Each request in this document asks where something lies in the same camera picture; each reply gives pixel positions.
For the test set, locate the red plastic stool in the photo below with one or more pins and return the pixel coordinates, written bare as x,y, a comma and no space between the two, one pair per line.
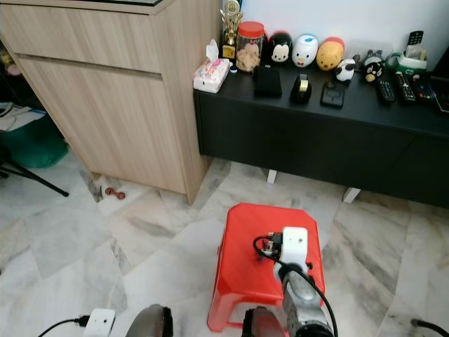
252,281

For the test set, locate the white console foot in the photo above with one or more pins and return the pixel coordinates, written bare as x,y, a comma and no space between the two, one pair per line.
271,175
351,194

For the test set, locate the black low console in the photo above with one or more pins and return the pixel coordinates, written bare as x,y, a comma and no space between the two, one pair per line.
309,140

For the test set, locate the black tape dispenser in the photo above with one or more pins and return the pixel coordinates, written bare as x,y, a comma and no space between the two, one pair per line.
301,88

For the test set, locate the black key pouch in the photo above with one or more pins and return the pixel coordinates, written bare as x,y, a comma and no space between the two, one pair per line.
332,94

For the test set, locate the small red floor toy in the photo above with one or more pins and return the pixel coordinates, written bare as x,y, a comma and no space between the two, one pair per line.
114,193

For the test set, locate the pink tissue pack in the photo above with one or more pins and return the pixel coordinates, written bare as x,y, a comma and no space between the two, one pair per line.
212,74

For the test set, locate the black white cow figurine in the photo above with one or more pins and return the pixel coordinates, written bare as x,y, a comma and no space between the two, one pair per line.
345,70

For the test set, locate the black remote control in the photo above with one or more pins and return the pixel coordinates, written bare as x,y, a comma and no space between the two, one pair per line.
385,90
405,88
424,90
416,37

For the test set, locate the black tripod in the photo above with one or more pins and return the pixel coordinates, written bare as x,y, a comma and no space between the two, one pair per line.
38,181

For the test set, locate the red-lidded snack jar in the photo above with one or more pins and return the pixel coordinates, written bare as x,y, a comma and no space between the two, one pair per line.
249,50

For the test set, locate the black mouse plush toy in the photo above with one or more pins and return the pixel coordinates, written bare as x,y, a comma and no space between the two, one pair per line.
280,49

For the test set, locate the white blue plush toy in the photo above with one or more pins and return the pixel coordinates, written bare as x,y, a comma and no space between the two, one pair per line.
305,50

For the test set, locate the yellow orange plush toy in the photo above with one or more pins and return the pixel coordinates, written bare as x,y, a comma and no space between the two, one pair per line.
330,55

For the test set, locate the small black figurine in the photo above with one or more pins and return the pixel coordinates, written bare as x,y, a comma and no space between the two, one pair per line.
373,69

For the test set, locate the green bin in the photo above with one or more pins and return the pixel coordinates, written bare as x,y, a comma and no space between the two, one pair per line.
35,144

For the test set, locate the white paper pile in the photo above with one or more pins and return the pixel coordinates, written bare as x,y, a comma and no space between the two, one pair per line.
17,116

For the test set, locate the gold trophy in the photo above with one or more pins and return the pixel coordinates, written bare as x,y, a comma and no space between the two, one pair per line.
230,28

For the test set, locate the light wooden cabinet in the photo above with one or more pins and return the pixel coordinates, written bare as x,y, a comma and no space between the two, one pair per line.
98,91

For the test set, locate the green white remote holder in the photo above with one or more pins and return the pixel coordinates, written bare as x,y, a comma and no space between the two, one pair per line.
414,62

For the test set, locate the pink plush toy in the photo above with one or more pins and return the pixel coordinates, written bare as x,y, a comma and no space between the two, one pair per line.
10,64

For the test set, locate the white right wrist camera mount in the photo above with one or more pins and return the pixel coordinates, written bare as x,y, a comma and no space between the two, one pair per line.
295,244

